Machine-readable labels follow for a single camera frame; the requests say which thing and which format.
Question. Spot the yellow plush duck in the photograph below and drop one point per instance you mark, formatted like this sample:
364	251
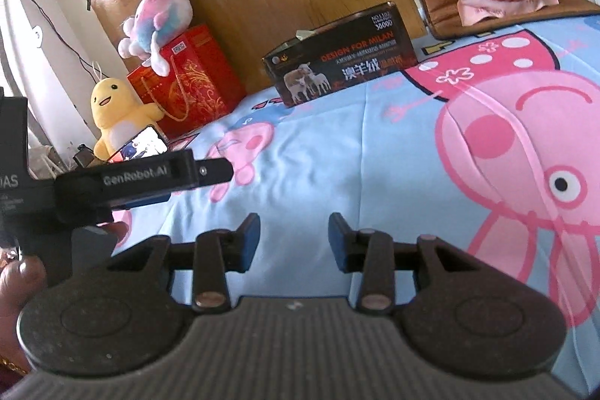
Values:
117	114

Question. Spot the pink and blue plush toy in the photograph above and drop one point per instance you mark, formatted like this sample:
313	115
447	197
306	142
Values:
157	15

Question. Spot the dark box with sheep print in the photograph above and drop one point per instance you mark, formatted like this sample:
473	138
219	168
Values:
342	58

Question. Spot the small black box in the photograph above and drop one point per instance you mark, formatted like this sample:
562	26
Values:
83	156

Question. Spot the smartphone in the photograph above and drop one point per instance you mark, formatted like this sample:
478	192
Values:
138	147

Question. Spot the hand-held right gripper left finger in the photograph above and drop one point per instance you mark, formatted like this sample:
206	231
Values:
251	239

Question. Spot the red gift bag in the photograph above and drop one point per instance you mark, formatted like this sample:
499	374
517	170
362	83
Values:
197	86

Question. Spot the person's left hand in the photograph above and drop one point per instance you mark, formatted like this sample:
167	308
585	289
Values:
21	283

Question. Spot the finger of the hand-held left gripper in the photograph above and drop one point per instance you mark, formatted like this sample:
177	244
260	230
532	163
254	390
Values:
213	172

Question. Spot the printed blue blanket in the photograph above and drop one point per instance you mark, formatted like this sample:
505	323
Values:
375	156

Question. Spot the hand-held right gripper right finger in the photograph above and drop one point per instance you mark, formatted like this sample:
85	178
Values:
336	247

